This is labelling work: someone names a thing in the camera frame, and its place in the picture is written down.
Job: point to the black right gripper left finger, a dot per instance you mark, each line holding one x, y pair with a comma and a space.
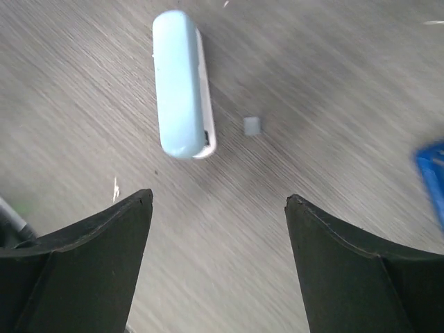
80, 278

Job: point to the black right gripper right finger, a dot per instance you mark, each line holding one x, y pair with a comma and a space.
354, 281

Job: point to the light blue small stapler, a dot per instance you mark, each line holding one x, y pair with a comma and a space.
184, 107

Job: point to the small grey staple piece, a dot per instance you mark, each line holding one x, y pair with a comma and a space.
252, 126

